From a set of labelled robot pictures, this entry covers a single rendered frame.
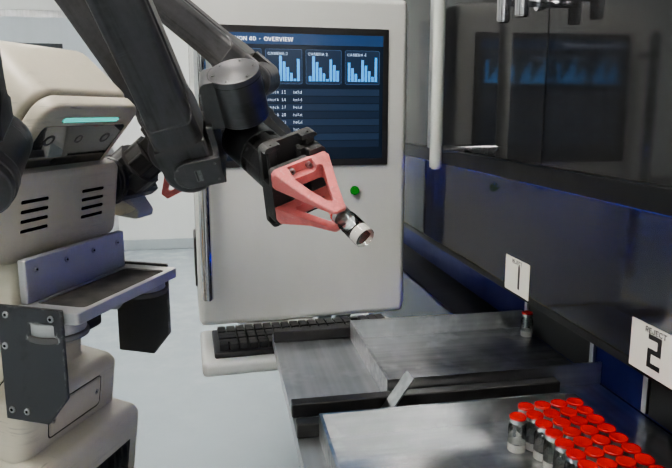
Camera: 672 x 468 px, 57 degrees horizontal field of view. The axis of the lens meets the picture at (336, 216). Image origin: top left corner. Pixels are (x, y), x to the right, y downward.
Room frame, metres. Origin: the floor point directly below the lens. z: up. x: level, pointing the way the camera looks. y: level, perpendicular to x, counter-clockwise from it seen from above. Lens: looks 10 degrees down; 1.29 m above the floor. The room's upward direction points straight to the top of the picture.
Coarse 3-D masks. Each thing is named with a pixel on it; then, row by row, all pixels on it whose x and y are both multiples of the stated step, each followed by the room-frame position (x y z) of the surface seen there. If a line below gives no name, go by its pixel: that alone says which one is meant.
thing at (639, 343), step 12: (636, 324) 0.71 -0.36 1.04; (648, 324) 0.69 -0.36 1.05; (636, 336) 0.71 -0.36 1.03; (648, 336) 0.69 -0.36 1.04; (660, 336) 0.67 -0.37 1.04; (636, 348) 0.71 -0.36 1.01; (636, 360) 0.70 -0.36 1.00; (660, 360) 0.66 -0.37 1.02; (648, 372) 0.68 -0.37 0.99; (660, 372) 0.66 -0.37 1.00
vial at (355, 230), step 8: (336, 216) 0.60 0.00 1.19; (344, 216) 0.59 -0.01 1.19; (352, 216) 0.59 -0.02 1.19; (344, 224) 0.59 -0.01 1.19; (352, 224) 0.59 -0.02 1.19; (360, 224) 0.58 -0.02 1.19; (344, 232) 0.59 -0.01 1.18; (352, 232) 0.58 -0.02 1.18; (360, 232) 0.58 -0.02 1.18; (368, 232) 0.58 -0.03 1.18; (352, 240) 0.58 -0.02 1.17; (360, 240) 0.58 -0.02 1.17; (368, 240) 0.59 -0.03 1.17
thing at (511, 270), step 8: (512, 264) 1.03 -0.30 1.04; (520, 264) 1.00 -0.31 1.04; (512, 272) 1.03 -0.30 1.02; (520, 272) 1.00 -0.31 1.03; (528, 272) 0.97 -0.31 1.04; (512, 280) 1.02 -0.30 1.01; (520, 280) 1.00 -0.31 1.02; (528, 280) 0.97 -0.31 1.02; (512, 288) 1.02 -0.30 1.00; (520, 288) 0.99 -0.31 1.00; (528, 288) 0.97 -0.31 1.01; (520, 296) 0.99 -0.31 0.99; (528, 296) 0.97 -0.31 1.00
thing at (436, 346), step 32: (352, 320) 1.09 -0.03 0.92; (384, 320) 1.10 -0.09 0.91; (416, 320) 1.11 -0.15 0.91; (448, 320) 1.12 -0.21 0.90; (480, 320) 1.13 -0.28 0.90; (512, 320) 1.15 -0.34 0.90; (384, 352) 1.02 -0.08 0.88; (416, 352) 1.02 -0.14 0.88; (448, 352) 1.02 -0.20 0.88; (480, 352) 1.02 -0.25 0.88; (512, 352) 1.02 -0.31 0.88; (544, 352) 1.02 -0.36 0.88; (384, 384) 0.85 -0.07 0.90; (416, 384) 0.84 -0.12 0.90; (448, 384) 0.85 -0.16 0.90; (576, 384) 0.89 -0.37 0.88
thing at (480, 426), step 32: (320, 416) 0.73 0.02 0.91; (352, 416) 0.74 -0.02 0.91; (384, 416) 0.75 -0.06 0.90; (416, 416) 0.75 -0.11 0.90; (448, 416) 0.76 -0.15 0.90; (480, 416) 0.77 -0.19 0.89; (352, 448) 0.71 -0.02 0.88; (384, 448) 0.71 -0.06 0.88; (416, 448) 0.71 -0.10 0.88; (448, 448) 0.71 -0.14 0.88; (480, 448) 0.71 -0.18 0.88
